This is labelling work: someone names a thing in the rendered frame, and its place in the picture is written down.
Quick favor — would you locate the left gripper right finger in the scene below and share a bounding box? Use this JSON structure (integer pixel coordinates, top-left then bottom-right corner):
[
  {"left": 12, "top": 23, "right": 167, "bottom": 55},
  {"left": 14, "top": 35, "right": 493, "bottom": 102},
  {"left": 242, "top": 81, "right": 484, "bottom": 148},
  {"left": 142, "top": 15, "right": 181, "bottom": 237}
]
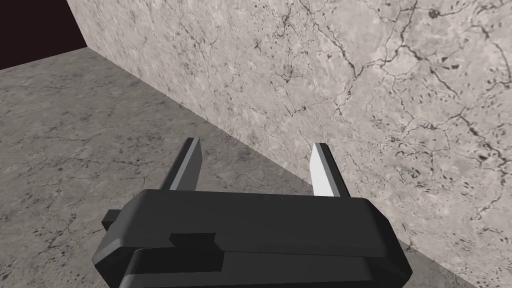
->
[{"left": 309, "top": 142, "right": 351, "bottom": 199}]

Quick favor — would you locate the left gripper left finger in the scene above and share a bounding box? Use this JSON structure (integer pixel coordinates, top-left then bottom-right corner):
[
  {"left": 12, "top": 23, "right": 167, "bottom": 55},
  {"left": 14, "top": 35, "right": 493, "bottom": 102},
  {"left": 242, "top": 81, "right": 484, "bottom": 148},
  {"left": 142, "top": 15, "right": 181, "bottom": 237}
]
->
[{"left": 159, "top": 137, "right": 204, "bottom": 192}]

